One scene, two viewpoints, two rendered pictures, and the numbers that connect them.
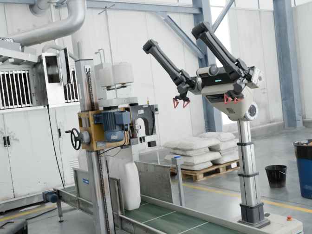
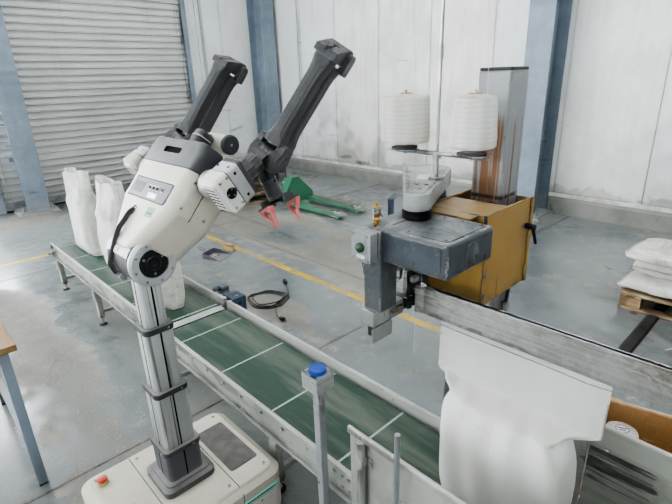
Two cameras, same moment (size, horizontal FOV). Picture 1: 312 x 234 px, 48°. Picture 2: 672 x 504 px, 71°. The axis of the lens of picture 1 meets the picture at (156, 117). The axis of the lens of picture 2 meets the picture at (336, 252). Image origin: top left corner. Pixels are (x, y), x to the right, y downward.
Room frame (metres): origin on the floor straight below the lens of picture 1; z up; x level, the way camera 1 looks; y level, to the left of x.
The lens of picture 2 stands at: (4.44, -0.27, 1.75)
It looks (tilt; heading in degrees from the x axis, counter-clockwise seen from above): 20 degrees down; 171
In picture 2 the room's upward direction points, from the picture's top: 2 degrees counter-clockwise
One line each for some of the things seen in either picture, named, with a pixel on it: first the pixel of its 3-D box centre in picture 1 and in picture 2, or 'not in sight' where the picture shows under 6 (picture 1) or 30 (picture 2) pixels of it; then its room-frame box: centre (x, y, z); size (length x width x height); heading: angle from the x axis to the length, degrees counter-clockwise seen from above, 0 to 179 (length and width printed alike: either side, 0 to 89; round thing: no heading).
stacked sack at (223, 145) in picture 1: (223, 144); not in sight; (6.21, -1.13, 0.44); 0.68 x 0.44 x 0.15; 125
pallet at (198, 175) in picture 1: (205, 167); not in sight; (6.19, -0.77, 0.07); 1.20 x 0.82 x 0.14; 127
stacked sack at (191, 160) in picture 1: (199, 157); not in sight; (5.85, -0.65, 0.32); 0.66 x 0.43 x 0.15; 127
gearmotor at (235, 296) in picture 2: not in sight; (225, 297); (1.42, -0.59, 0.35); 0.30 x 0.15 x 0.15; 35
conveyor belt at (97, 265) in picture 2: not in sight; (125, 275); (0.80, -1.40, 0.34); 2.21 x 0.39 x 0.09; 35
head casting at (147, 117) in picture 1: (134, 119); (426, 263); (3.19, 0.19, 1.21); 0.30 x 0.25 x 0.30; 35
